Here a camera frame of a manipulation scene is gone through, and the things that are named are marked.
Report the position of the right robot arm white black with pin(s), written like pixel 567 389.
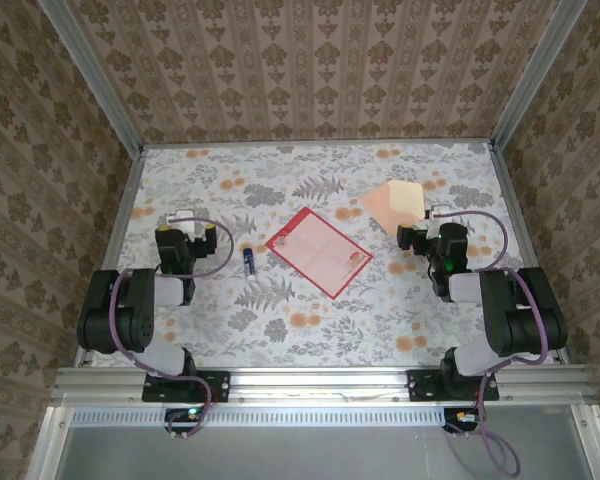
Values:
pixel 510 310

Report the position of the grey metal panel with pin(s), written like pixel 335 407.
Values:
pixel 305 455

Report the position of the pink letter with red border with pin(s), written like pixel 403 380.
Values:
pixel 320 250

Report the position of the blue glue stick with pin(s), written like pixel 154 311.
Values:
pixel 249 262

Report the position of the long aluminium base rail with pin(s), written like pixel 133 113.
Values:
pixel 320 385

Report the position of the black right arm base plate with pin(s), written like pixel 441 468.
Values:
pixel 420 387

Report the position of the aluminium frame post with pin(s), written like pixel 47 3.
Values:
pixel 95 75
pixel 532 75

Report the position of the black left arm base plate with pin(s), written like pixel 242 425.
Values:
pixel 220 385

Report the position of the short aluminium table edge rail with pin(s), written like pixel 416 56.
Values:
pixel 330 143

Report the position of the floral patterned table cover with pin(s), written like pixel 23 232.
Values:
pixel 330 320

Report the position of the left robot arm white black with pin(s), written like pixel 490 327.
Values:
pixel 130 310

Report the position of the aluminium table side rail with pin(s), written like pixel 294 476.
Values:
pixel 509 190
pixel 129 190

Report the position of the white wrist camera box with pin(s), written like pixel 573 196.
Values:
pixel 182 225
pixel 437 212

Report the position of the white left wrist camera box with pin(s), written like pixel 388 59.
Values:
pixel 182 225

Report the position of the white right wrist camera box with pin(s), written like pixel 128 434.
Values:
pixel 437 212

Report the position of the peach paper envelope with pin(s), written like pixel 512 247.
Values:
pixel 395 205

